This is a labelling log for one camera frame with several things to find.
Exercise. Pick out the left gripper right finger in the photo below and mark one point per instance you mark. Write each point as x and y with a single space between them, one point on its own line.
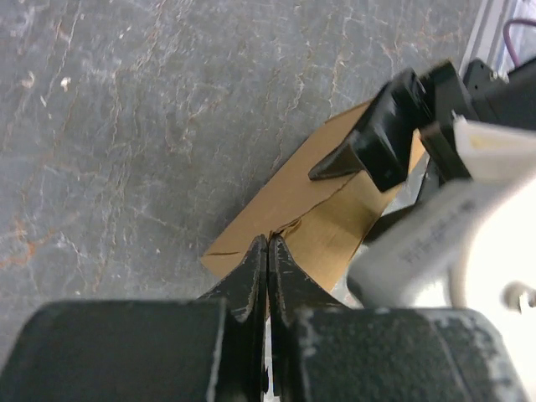
323 350

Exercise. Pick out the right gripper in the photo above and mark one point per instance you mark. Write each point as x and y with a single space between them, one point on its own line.
380 141

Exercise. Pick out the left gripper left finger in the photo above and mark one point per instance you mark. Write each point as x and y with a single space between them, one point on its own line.
207 349

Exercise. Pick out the right aluminium frame rail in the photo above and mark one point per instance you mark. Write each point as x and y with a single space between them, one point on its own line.
486 39

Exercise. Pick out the small cardboard box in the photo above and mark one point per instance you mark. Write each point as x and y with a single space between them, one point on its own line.
323 223

